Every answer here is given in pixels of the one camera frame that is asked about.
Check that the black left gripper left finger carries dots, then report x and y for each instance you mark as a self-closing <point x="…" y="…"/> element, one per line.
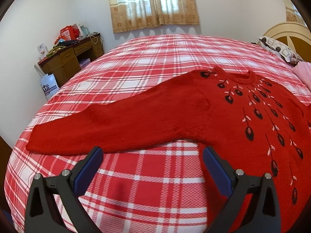
<point x="42" y="213"/>

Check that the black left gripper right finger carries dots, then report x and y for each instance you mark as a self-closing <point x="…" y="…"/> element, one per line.
<point x="262" y="213"/>

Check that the red knitted sweater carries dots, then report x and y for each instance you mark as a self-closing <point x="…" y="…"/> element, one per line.
<point x="155" y="178"/>

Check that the white blue shopping bag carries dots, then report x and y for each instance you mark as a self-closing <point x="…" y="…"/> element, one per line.
<point x="49" y="86"/>

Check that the pink blanket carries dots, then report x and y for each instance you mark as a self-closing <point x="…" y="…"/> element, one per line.
<point x="303" y="71"/>

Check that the brown wooden desk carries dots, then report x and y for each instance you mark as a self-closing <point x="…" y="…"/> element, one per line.
<point x="65" y="63"/>

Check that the white brown patterned pillow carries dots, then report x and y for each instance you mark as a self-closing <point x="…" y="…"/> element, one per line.
<point x="280" y="49"/>

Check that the cream wooden headboard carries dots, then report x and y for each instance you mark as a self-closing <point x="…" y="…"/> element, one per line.
<point x="295" y="35"/>

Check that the red gift bag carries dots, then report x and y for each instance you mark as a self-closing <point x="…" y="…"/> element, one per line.
<point x="69" y="33"/>

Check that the beige patterned window curtain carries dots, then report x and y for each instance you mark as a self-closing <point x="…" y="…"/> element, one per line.
<point x="130" y="15"/>

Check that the white card on wall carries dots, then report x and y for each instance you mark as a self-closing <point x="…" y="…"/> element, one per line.
<point x="43" y="51"/>

